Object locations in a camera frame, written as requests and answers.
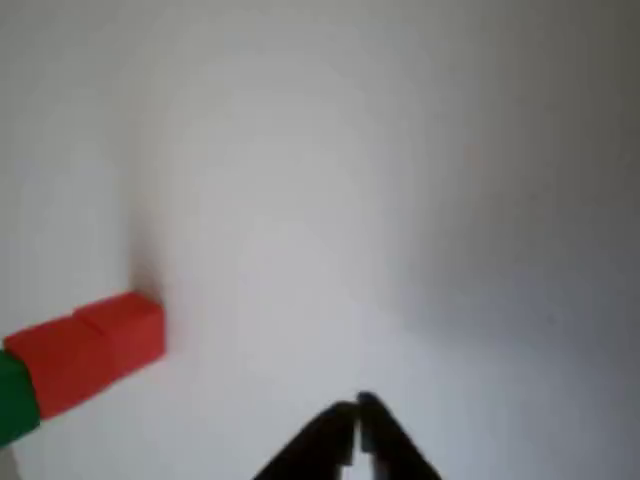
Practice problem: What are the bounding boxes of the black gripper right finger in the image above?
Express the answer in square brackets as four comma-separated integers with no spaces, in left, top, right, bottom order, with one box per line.
[356,391,445,480]

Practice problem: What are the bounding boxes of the green cube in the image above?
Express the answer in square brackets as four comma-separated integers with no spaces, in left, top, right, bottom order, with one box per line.
[0,348,42,450]

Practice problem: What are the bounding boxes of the red cube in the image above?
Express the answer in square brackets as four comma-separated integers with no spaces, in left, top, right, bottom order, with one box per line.
[3,314,115,421]
[73,291,166,375]

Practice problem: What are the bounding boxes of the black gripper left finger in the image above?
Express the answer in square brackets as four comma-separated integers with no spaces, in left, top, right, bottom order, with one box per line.
[252,399,360,480]

